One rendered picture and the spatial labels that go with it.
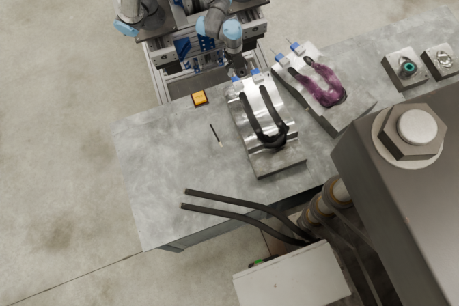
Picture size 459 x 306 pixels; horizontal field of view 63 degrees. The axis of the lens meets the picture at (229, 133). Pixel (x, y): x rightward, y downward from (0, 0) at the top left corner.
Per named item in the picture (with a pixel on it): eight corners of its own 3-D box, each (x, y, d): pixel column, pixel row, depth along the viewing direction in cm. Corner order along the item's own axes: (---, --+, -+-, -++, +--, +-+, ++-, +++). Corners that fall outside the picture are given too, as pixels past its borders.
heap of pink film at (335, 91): (290, 78, 194) (291, 70, 187) (316, 59, 197) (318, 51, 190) (324, 113, 187) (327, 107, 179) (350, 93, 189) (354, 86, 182)
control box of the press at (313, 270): (241, 267, 245) (227, 265, 107) (284, 251, 247) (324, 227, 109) (253, 302, 237) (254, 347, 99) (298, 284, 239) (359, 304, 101)
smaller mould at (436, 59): (419, 56, 201) (424, 50, 195) (441, 48, 202) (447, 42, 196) (436, 82, 195) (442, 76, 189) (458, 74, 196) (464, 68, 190)
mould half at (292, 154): (223, 95, 200) (220, 83, 187) (268, 78, 202) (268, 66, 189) (257, 180, 183) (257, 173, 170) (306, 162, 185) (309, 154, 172)
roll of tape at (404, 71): (414, 78, 189) (416, 75, 186) (397, 75, 190) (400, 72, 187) (415, 65, 191) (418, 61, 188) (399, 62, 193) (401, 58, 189)
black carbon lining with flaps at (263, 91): (236, 95, 192) (235, 87, 183) (266, 85, 193) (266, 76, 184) (261, 155, 180) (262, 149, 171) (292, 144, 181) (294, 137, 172)
